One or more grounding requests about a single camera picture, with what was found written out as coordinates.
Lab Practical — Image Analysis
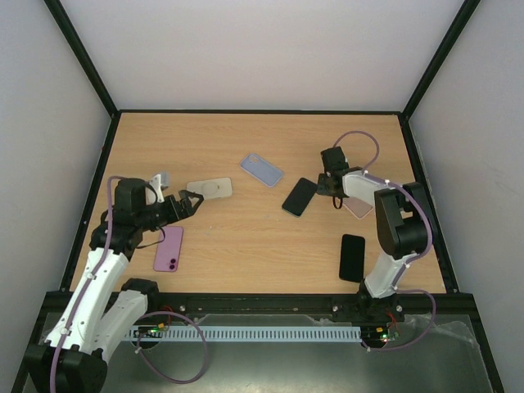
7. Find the pink phone case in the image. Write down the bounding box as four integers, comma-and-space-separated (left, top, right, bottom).
343, 197, 373, 219

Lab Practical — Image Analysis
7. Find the purple phone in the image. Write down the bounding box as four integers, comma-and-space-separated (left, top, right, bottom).
153, 226, 183, 273

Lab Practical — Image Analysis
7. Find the black aluminium frame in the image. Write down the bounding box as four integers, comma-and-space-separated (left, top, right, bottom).
29, 1, 504, 392

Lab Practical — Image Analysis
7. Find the light blue slotted cable duct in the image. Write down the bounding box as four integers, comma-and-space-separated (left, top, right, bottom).
142, 326, 361, 343

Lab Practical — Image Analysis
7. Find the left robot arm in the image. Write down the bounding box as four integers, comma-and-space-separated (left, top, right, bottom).
24, 174, 204, 392

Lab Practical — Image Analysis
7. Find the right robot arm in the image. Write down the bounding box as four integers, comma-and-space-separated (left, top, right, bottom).
318, 147, 433, 322

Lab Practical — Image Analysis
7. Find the grey metal plate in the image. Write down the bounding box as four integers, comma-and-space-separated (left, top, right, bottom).
102, 314, 492, 392

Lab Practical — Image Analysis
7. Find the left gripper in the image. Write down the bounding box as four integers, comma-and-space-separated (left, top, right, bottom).
137, 190, 204, 232

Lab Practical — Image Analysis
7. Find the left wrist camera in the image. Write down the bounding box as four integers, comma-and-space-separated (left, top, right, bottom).
146, 172, 169, 205

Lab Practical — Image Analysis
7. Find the beige phone case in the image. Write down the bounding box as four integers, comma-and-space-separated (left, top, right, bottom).
186, 177, 233, 200

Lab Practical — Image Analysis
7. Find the black screen phone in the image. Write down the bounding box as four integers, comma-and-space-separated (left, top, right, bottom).
282, 178, 318, 217

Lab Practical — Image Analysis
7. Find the lavender phone case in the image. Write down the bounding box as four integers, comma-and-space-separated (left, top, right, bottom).
240, 153, 283, 187

